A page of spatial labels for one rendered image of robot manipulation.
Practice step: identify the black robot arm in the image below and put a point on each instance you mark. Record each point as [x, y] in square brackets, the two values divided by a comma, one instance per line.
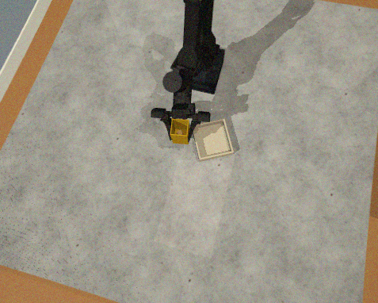
[198, 54]

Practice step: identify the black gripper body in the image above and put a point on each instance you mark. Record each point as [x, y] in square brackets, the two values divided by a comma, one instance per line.
[180, 98]

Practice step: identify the tan shallow tray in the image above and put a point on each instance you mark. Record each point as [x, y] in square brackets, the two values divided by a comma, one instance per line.
[212, 140]

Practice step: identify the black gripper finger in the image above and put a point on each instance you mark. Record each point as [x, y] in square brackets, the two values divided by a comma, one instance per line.
[168, 125]
[192, 127]

